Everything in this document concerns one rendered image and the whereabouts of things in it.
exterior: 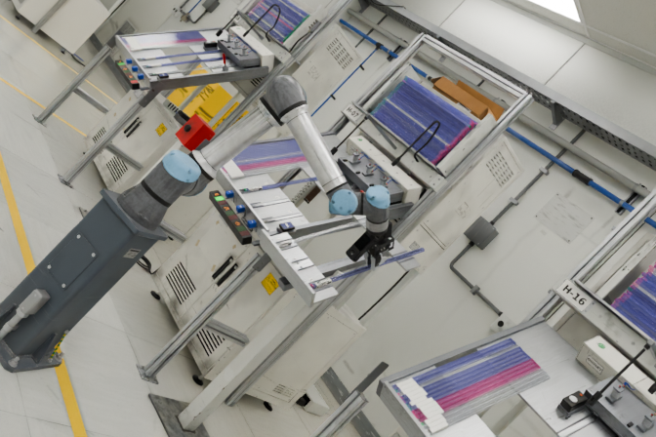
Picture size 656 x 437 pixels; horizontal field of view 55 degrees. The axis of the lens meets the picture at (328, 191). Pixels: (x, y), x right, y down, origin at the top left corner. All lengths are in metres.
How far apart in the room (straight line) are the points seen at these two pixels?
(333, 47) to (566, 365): 2.46
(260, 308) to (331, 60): 1.86
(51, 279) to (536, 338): 1.58
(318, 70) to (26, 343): 2.54
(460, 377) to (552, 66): 3.19
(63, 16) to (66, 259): 4.97
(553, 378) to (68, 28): 5.75
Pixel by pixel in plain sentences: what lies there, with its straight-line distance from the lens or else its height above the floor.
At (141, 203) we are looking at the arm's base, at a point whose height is 0.60.
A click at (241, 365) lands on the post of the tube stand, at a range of 2.39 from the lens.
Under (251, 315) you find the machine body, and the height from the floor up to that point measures 0.38.
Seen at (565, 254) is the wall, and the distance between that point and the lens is 4.07.
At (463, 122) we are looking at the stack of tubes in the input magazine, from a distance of 2.82.
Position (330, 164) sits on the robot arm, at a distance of 1.87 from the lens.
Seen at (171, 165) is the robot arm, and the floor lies 0.74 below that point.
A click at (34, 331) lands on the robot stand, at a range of 2.08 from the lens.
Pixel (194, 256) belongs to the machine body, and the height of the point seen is 0.30.
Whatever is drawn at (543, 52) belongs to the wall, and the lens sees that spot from 4.96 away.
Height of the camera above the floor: 1.07
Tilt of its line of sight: 2 degrees down
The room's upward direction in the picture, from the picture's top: 44 degrees clockwise
